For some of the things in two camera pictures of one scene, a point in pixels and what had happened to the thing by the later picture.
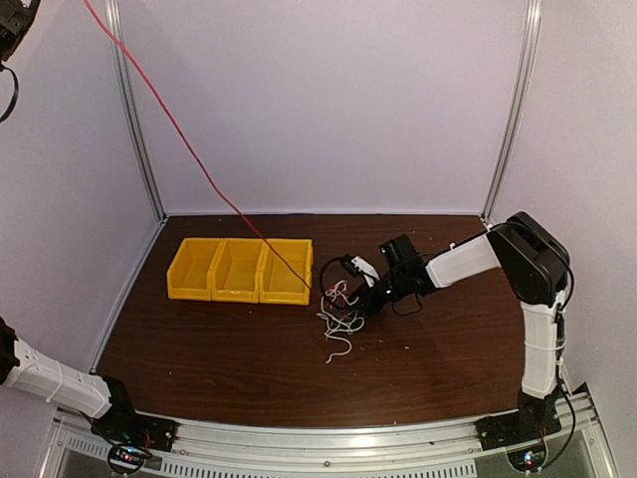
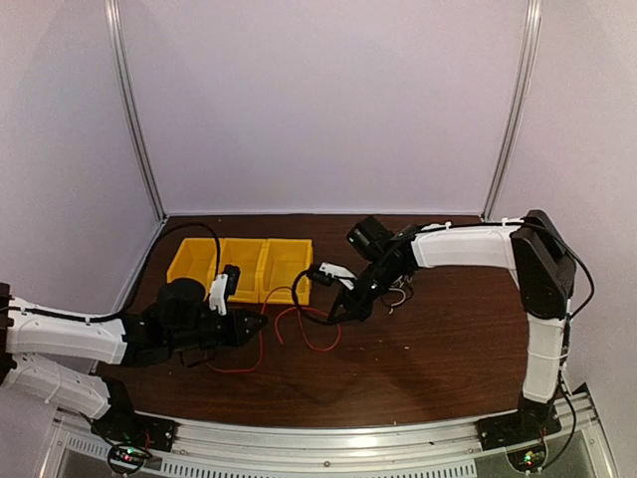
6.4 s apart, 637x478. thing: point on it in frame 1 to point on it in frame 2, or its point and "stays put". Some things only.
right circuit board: [529, 459] stays put
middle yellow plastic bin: [234, 274] stays put
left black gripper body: [14, 23] to [194, 338]
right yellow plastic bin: [278, 284] stays put
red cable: [175, 118] to [263, 330]
